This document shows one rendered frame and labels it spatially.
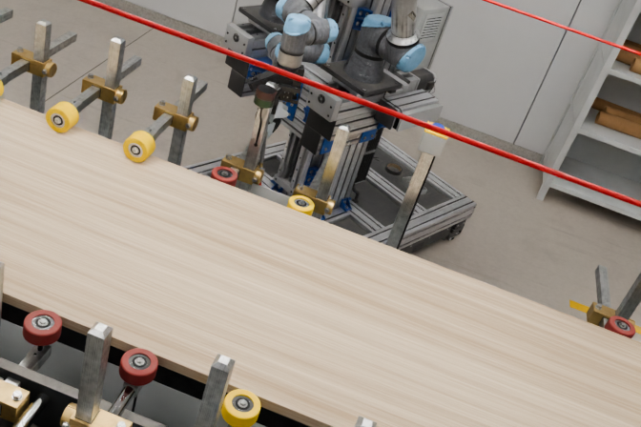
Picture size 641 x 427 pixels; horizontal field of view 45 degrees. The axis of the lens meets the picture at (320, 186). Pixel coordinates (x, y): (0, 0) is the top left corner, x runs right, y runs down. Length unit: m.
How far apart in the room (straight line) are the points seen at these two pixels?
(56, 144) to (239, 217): 0.58
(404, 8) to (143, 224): 1.13
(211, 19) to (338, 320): 3.62
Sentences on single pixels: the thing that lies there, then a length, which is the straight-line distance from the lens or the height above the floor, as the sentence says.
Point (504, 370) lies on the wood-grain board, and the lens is 2.08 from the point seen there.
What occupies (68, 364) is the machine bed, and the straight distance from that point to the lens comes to 1.97.
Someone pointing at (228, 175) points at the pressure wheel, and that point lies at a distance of 2.38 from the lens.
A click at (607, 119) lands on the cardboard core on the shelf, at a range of 4.80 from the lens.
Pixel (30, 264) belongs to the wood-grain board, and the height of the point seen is 0.90.
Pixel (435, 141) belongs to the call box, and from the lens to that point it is 2.29.
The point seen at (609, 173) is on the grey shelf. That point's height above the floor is 0.14.
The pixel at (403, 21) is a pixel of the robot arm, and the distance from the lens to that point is 2.69.
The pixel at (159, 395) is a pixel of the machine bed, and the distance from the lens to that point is 1.90.
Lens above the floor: 2.20
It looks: 32 degrees down
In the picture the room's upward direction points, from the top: 18 degrees clockwise
